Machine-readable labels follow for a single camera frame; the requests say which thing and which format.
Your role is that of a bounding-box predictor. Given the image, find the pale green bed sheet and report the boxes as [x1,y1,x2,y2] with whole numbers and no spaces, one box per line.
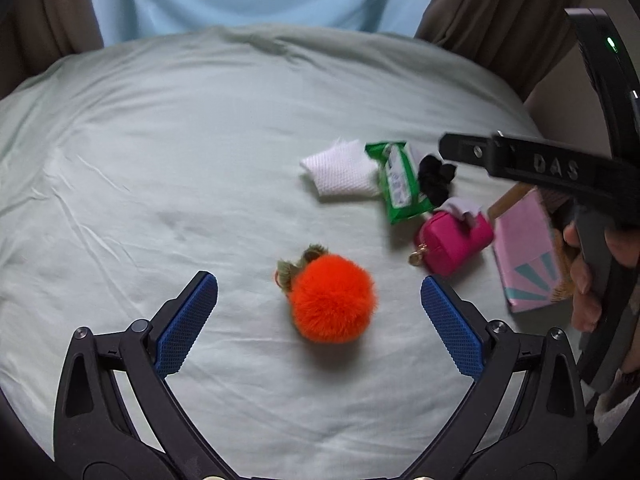
[0,24,597,480]

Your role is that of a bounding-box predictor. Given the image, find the orange fluffy pompom keychain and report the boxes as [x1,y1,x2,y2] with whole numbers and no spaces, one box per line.
[273,244,379,345]

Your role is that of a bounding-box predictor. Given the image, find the person's right hand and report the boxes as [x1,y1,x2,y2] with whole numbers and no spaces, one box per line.
[562,222,640,333]

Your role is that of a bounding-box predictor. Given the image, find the green wet wipes packet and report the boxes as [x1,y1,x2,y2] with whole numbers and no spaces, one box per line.
[364,140,437,226]

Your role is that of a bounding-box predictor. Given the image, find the lilac cloth piece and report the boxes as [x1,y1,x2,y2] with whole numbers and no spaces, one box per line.
[442,197,484,220]

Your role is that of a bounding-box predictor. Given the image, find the wooden stick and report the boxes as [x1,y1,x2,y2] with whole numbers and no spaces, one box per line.
[486,183,532,222]

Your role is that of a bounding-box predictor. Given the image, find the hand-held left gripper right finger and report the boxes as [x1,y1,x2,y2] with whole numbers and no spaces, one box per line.
[400,275,588,480]

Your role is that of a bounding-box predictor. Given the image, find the black scrunchie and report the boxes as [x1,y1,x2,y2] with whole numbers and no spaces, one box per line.
[418,155,459,208]

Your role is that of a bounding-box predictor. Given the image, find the pink zip pouch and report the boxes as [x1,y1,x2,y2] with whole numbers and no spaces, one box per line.
[409,210,495,277]

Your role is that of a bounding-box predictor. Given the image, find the white mesh cloth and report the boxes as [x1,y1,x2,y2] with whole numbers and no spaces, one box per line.
[300,137,383,202]

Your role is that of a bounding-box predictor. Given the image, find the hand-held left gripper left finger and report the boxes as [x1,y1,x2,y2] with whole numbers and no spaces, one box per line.
[53,270,236,480]

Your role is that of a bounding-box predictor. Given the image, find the pink patterned box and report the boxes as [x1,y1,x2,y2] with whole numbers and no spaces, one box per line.
[492,189,577,314]

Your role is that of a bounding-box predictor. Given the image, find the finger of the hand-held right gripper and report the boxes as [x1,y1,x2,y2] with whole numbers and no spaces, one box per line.
[438,131,501,175]

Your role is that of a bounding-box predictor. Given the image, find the brown curtain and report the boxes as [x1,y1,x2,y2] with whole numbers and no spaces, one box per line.
[0,0,105,102]
[414,0,597,103]

